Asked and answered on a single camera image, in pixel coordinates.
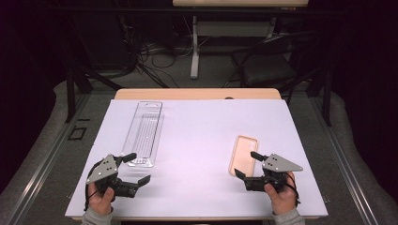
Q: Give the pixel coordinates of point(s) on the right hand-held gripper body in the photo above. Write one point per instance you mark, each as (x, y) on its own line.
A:
(277, 165)

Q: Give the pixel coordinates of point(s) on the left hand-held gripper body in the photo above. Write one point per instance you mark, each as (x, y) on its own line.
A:
(104, 170)

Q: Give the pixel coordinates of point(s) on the beige phone case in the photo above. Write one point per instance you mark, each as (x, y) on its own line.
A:
(242, 153)

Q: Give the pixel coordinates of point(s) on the clear plastic rack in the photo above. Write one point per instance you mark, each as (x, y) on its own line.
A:
(144, 134)

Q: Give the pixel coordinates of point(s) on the person's left hand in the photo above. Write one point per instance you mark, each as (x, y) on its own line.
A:
(100, 203)

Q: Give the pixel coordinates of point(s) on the person's right hand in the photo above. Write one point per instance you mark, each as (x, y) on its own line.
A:
(283, 201)

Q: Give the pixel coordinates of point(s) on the white table cover sheet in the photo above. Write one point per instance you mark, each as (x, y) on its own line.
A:
(194, 150)

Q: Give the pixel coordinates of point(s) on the black metal stand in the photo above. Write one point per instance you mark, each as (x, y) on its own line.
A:
(70, 93)
(327, 100)

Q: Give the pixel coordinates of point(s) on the black chair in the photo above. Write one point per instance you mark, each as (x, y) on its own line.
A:
(266, 70)

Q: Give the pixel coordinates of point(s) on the wooden table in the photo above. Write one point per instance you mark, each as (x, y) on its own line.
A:
(187, 93)

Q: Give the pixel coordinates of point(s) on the desk with white legs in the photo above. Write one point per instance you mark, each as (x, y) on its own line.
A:
(195, 47)

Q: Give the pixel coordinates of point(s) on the black metal crossbar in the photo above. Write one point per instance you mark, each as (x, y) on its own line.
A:
(125, 9)

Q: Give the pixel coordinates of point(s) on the aluminium floor rail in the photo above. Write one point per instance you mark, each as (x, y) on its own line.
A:
(344, 162)
(47, 162)

